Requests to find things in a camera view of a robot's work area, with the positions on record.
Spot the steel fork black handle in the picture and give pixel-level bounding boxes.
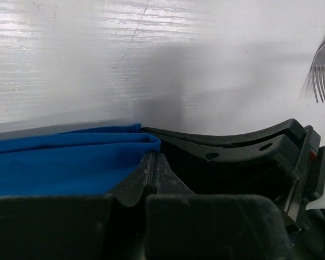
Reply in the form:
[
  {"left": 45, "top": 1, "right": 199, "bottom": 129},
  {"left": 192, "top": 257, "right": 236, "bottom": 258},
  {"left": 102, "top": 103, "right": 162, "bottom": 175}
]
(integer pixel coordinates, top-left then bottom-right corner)
[{"left": 310, "top": 39, "right": 325, "bottom": 103}]

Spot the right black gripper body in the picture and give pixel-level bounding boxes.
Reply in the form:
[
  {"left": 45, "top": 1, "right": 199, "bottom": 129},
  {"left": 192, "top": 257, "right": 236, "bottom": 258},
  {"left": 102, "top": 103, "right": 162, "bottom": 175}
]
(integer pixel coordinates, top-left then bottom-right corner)
[{"left": 276, "top": 126, "right": 325, "bottom": 259}]

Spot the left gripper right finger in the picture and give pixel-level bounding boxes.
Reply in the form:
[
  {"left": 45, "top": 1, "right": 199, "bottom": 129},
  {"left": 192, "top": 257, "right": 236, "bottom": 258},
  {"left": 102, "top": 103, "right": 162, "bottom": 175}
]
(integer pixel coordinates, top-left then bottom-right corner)
[{"left": 146, "top": 154, "right": 293, "bottom": 259}]

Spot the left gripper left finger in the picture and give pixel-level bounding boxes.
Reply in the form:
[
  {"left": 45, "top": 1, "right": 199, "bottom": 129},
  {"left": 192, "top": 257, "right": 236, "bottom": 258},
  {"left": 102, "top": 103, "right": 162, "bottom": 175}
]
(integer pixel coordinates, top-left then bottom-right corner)
[{"left": 0, "top": 152, "right": 155, "bottom": 259}]

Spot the blue cloth napkin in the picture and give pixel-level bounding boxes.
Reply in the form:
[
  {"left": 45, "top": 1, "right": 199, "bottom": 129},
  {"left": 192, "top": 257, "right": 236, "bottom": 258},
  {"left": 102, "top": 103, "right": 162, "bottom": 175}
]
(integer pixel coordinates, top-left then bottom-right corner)
[{"left": 0, "top": 124, "right": 161, "bottom": 196}]

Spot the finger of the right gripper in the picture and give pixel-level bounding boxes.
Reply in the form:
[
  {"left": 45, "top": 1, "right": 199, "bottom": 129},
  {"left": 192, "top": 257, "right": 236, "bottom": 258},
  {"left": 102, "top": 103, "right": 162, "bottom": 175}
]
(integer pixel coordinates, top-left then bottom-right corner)
[
  {"left": 141, "top": 119, "right": 304, "bottom": 148},
  {"left": 161, "top": 135, "right": 300, "bottom": 195}
]

